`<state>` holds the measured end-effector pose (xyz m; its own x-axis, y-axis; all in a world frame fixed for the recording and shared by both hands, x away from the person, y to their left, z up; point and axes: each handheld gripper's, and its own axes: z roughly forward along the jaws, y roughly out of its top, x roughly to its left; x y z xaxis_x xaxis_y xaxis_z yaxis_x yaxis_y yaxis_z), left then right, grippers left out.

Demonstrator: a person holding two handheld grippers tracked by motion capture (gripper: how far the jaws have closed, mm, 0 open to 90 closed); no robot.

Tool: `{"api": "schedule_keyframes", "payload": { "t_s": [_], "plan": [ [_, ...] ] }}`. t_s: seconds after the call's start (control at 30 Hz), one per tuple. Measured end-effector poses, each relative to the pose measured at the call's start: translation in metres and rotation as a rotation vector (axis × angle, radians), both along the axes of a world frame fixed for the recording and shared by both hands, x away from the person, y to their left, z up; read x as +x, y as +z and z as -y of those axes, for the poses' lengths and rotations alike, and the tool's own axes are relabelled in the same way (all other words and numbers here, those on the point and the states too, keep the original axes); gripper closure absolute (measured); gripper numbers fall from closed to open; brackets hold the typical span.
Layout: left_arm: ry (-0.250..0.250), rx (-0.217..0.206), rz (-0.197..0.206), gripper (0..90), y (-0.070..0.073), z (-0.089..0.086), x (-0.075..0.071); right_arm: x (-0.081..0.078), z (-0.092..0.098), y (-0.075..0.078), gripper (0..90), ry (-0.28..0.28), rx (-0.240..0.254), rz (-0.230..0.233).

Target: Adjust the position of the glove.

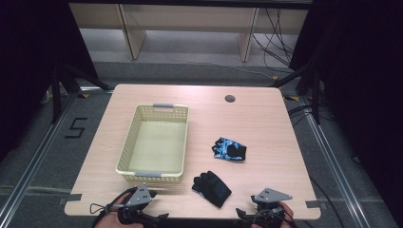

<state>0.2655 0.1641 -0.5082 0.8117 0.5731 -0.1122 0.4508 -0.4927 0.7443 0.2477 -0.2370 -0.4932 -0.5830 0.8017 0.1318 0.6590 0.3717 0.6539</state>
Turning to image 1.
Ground bundle of black hanging cables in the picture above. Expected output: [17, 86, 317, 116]
[252, 8, 297, 68]

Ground person's left hand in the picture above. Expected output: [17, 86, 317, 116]
[94, 193, 145, 228]

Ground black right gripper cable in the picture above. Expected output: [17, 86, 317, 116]
[283, 210, 300, 228]

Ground cream plastic perforated basket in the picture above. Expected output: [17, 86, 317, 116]
[115, 103, 190, 185]

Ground black curtain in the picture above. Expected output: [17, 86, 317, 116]
[0, 0, 98, 162]
[289, 0, 403, 219]

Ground blue patterned fingerless glove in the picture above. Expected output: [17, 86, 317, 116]
[211, 137, 248, 162]

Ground white floor cable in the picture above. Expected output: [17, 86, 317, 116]
[177, 60, 277, 80]

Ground black metal stand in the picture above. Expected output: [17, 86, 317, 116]
[50, 61, 113, 125]
[269, 63, 321, 125]

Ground light wooden desk frame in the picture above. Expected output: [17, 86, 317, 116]
[68, 3, 310, 63]

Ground black mesh fingerless glove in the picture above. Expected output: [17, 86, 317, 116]
[191, 170, 233, 209]

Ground black floor cable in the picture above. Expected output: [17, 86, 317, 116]
[308, 175, 347, 228]

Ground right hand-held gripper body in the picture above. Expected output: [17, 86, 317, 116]
[251, 187, 294, 228]

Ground black floor cables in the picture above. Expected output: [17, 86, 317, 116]
[287, 103, 334, 128]

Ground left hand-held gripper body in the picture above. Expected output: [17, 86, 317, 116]
[117, 182, 159, 225]

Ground person's right hand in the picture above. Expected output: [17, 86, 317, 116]
[251, 201, 295, 228]

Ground grey tape strip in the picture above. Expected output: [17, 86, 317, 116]
[305, 199, 328, 209]
[58, 193, 83, 206]

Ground aluminium floor rail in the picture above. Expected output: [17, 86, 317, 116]
[0, 89, 79, 221]
[297, 96, 370, 228]

